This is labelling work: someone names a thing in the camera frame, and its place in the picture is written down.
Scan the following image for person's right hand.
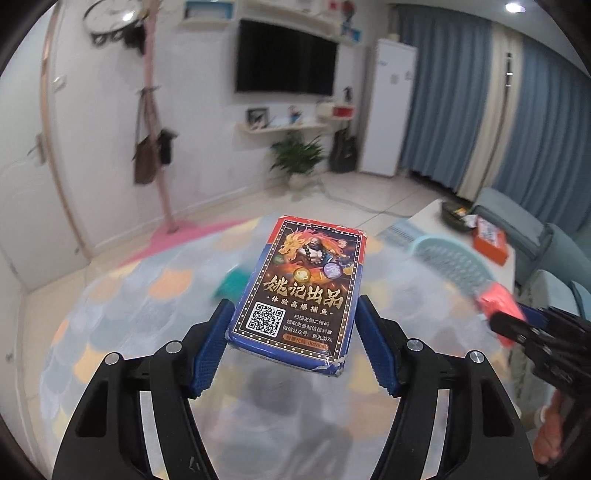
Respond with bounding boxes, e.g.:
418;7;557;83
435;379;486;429
531;392;564;460

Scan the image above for white low wall shelf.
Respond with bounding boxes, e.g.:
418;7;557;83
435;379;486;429
238;120;329;136

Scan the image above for white refrigerator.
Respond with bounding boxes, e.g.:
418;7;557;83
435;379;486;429
358;38;419;178

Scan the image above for small blue box shelf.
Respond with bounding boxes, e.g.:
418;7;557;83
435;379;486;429
339;18;363;44

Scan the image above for white curved wall shelf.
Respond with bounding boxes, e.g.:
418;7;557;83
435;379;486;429
240;9;340;40

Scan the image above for blue playing card box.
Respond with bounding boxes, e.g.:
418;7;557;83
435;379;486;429
225;215;368;379

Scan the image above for dark round tray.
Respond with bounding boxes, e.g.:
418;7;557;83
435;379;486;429
441;202;478;232

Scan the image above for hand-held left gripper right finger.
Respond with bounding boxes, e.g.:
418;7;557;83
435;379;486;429
356;295;541;480

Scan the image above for white coffee table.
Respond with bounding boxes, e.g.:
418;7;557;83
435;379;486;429
376;198;520;296

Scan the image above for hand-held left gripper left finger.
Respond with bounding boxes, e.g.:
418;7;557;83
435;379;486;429
53;299;236;480

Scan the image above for brown hanging bag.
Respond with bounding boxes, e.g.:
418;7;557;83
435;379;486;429
133;90;160;185

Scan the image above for panda wall clock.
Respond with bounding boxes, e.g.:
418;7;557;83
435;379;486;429
83;0;137;38

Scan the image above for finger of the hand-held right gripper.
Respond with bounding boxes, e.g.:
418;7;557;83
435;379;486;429
516;302;591;329
489;311;555;352

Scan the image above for blue and cream curtains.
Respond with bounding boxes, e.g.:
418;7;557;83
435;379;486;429
397;4;591;232

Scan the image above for pale blue striped rug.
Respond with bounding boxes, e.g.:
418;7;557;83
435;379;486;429
381;217;426;245

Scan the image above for white red box shelf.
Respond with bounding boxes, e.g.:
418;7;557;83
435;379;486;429
323;102;356;121

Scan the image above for dark hanging bag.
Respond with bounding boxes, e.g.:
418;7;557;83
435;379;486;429
157;129;178;164

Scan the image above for blue white box shelf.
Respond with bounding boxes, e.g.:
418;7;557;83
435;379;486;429
182;0;236;24

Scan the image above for pink coat rack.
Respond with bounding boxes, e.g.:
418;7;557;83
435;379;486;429
139;0;178;232

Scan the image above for teal small item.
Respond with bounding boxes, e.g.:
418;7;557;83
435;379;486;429
212;265;257;301

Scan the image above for floor cable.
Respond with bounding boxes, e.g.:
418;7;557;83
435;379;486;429
318;185;407;217

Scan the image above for red packet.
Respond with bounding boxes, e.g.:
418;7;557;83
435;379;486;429
475;281;527;347

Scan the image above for white door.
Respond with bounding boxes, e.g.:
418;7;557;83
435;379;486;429
0;32;88;296

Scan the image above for green potted plant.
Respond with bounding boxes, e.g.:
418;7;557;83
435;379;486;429
269;134;326;188

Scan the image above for teal sofa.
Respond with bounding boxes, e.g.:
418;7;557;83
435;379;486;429
471;187;591;324

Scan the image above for orange box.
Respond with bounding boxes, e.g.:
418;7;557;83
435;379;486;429
473;217;509;266

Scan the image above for pink floor mat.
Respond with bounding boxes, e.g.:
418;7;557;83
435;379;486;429
117;219;250;266

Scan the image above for light blue plastic basket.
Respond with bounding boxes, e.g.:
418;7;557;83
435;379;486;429
409;235;497;305

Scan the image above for black wall television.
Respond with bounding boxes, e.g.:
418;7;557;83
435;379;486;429
235;18;338;97

